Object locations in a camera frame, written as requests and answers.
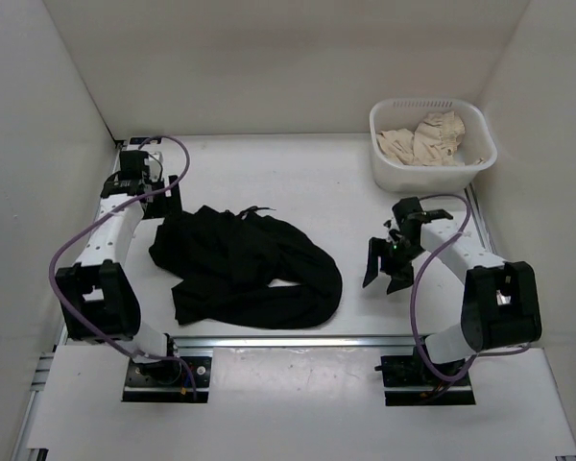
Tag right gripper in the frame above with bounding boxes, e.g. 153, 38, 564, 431
362, 235, 426, 293

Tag black trousers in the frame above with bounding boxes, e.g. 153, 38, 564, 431
149, 206, 343, 330

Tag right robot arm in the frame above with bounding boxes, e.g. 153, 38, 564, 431
363, 197, 542, 384

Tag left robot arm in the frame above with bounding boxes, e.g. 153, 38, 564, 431
56, 150, 182, 384

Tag beige trousers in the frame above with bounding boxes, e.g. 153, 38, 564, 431
376, 111, 466, 167

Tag dark blue label sticker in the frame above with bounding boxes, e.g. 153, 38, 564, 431
128, 136, 161, 145

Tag white plastic laundry basket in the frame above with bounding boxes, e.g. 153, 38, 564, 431
369, 98, 497, 193

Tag white front cover board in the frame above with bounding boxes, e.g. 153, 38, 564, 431
28, 346, 576, 460

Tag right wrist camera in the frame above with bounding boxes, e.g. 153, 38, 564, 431
383, 218, 401, 241

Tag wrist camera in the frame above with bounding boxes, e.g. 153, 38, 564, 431
148, 152, 163, 166
383, 218, 401, 241

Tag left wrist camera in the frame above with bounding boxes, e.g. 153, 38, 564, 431
148, 152, 163, 166

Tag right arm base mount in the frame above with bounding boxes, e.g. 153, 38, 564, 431
374, 351, 476, 407

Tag front aluminium rail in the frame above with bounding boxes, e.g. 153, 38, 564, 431
175, 335, 415, 349

